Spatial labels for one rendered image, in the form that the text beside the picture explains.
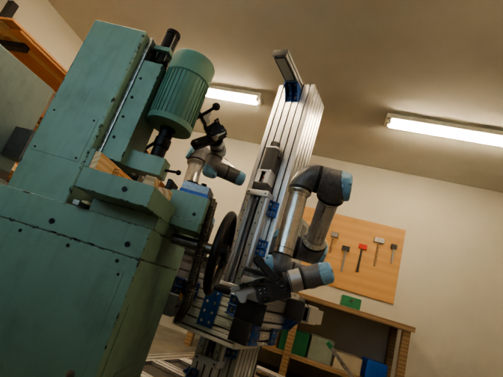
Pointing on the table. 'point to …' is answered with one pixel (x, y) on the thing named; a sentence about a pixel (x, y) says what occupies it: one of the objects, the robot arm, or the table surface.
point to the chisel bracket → (147, 164)
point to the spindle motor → (182, 93)
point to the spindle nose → (162, 141)
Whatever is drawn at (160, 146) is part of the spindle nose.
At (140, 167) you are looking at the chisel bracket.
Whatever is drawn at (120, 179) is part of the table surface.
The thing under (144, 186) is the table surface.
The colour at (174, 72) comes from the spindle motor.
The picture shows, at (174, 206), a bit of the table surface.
